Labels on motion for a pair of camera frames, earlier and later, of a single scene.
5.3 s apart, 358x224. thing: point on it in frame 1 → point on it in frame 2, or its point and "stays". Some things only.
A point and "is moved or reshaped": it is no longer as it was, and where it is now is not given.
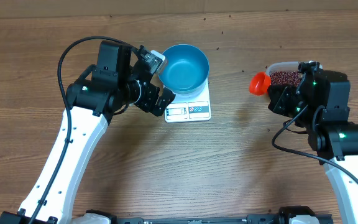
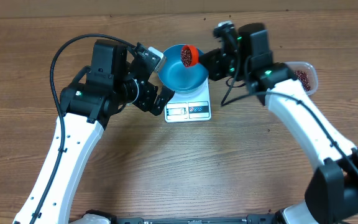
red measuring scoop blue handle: (259, 84) is moved or reshaped
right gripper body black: (284, 101) → (214, 65)
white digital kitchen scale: (188, 108) stays
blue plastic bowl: (186, 69) stays
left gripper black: (152, 93) stays
